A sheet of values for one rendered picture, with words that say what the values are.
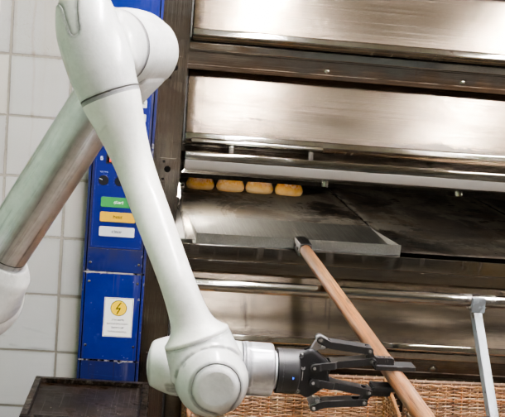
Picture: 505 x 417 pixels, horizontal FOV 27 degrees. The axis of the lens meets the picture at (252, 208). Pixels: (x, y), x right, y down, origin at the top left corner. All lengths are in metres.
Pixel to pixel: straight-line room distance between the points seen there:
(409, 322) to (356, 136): 0.53
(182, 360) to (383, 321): 1.35
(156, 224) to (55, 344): 1.21
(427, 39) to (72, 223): 1.03
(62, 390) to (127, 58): 1.15
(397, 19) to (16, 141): 1.02
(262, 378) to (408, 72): 1.24
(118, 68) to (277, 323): 1.24
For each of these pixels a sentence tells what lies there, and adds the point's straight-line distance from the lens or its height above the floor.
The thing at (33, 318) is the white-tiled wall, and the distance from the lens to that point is 2.78.
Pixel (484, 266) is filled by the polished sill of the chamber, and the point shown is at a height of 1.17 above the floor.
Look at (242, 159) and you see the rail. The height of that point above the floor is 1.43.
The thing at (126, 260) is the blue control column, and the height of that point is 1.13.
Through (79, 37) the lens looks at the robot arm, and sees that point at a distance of 1.70.
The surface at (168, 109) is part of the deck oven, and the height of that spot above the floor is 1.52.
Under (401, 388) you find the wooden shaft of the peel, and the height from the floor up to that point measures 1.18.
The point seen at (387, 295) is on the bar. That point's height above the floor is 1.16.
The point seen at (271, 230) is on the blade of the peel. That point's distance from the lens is 2.94.
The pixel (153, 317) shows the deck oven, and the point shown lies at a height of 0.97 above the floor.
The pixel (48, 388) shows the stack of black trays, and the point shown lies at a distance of 2.65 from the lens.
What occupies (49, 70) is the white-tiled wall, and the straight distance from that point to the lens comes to 2.67.
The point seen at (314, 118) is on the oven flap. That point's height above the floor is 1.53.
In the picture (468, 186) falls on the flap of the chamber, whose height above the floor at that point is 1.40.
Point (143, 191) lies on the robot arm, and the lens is 1.66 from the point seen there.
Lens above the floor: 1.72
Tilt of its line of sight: 9 degrees down
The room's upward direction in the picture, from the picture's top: 5 degrees clockwise
